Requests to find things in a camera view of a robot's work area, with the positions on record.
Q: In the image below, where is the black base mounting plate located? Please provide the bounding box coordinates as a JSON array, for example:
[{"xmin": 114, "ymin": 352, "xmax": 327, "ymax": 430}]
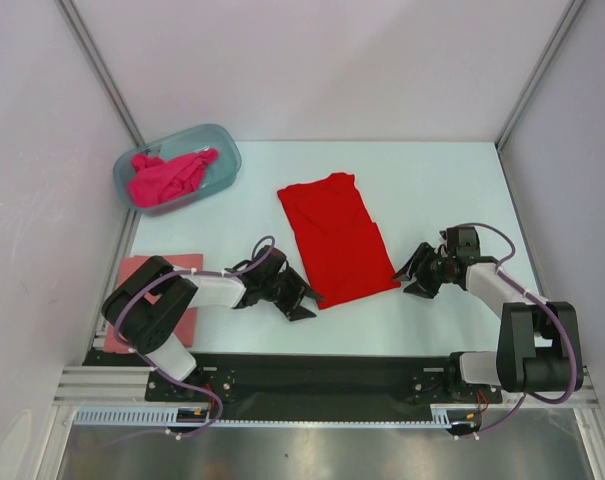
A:
[{"xmin": 83, "ymin": 349, "xmax": 567, "ymax": 422}]

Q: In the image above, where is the magenta crumpled t-shirt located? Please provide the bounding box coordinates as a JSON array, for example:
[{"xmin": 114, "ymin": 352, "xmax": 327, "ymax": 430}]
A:
[{"xmin": 128, "ymin": 148, "xmax": 219, "ymax": 208}]

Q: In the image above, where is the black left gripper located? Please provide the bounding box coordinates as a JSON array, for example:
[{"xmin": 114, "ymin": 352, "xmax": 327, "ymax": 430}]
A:
[{"xmin": 261, "ymin": 268, "xmax": 322, "ymax": 321}]

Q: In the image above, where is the folded pink t-shirt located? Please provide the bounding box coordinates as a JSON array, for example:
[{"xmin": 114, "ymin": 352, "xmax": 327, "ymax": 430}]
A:
[{"xmin": 103, "ymin": 253, "xmax": 205, "ymax": 355}]

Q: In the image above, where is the red t-shirt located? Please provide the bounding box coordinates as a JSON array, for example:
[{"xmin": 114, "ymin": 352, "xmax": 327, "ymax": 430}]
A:
[{"xmin": 277, "ymin": 172, "xmax": 400, "ymax": 310}]

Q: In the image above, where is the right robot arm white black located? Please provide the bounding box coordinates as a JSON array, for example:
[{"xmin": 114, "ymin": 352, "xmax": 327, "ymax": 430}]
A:
[{"xmin": 393, "ymin": 223, "xmax": 583, "ymax": 404}]

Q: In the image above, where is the teal plastic basin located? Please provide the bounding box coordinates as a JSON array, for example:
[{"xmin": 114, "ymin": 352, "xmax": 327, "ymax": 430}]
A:
[{"xmin": 112, "ymin": 124, "xmax": 242, "ymax": 216}]

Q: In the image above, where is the white slotted cable duct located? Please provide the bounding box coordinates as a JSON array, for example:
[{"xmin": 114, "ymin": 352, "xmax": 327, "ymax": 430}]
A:
[{"xmin": 74, "ymin": 405, "xmax": 213, "ymax": 426}]

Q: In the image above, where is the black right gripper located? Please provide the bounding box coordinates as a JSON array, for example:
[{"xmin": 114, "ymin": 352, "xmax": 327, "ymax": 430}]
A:
[{"xmin": 391, "ymin": 241, "xmax": 455, "ymax": 298}]

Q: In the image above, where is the aluminium frame rail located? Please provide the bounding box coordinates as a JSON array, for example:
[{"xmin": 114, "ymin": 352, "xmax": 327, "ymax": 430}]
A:
[{"xmin": 53, "ymin": 366, "xmax": 150, "ymax": 406}]

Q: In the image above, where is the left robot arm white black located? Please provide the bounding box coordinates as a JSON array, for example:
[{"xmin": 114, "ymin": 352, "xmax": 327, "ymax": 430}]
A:
[{"xmin": 101, "ymin": 245, "xmax": 324, "ymax": 400}]

